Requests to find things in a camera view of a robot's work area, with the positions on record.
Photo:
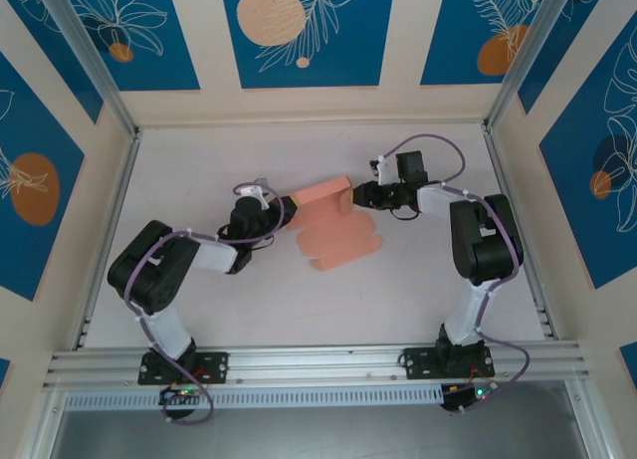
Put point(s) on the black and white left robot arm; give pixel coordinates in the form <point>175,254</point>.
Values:
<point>154,275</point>

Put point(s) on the aluminium mounting rail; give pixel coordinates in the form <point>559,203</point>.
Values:
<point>318,364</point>

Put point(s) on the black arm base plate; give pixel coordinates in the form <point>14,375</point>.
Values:
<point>418,362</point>
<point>214,367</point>

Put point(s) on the pink paper box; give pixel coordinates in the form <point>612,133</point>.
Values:
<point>333,235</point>

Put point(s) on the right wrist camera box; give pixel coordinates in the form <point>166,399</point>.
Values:
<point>383,172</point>

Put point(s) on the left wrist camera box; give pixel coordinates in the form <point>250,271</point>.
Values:
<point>256,194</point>

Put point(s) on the aluminium frame post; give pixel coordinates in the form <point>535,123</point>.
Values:
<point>527,56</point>
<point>42,424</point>
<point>589,419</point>
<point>94,66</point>

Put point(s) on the controller board with lights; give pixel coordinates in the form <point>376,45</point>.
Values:
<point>181,393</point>
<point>468,394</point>

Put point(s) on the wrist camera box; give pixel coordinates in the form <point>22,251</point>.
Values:
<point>256,194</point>
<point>383,172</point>

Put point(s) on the aluminium side rail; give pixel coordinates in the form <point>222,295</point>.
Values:
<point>495,155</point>
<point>123,180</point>

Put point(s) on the blue floral wall panel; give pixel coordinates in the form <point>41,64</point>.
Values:
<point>30,260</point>
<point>45,46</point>
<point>4,374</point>
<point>629,357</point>
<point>164,66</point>
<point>348,56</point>
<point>572,31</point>
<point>448,41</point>
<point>572,205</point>

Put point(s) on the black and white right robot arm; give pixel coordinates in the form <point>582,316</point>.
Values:
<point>488,240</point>

